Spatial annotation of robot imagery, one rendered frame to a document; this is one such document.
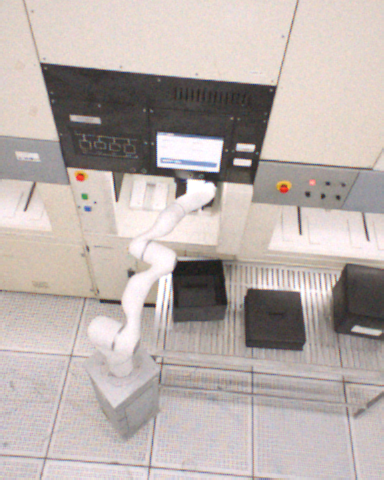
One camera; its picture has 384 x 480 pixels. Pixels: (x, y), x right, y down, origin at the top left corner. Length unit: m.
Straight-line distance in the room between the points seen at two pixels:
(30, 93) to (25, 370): 1.90
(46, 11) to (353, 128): 1.21
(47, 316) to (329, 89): 2.41
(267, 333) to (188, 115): 1.15
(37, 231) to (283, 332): 1.46
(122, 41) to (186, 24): 0.24
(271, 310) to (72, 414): 1.43
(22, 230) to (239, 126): 1.44
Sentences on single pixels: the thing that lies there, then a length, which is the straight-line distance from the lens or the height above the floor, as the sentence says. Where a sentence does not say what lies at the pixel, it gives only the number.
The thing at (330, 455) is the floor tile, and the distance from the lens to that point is 3.21.
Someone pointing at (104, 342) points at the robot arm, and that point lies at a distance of 2.02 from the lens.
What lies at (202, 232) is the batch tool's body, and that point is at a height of 0.87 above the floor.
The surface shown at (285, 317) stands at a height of 0.86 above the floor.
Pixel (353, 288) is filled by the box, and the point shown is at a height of 1.01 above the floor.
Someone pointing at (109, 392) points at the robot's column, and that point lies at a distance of 2.36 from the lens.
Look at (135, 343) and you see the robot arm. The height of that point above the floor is 1.16.
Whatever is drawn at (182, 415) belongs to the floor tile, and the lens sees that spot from 3.10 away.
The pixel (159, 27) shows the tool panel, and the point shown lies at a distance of 1.70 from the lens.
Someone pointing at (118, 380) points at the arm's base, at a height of 0.77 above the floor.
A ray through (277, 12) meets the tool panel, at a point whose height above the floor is 2.22.
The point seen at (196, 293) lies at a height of 0.77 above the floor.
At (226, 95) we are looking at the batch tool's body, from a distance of 1.85.
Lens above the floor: 3.01
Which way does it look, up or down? 54 degrees down
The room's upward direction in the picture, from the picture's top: 5 degrees clockwise
